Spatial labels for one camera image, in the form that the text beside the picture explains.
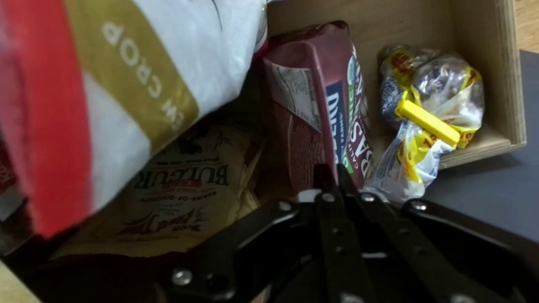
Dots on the tan paper flour bag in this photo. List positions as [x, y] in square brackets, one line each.
[192, 188]

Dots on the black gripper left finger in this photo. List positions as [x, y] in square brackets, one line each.
[345, 276]

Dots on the clear bag with yellow clip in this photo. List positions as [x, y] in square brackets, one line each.
[434, 101]

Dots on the white Kokuho Rose rice bag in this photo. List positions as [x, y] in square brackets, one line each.
[91, 89]

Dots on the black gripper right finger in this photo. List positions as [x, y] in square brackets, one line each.
[436, 277]

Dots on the pulled out wooden tray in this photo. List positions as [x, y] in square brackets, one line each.
[272, 254]

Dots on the maroon basmati rice bag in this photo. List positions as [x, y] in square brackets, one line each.
[316, 94]

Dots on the dark grey pantry door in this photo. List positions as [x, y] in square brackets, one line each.
[500, 190]

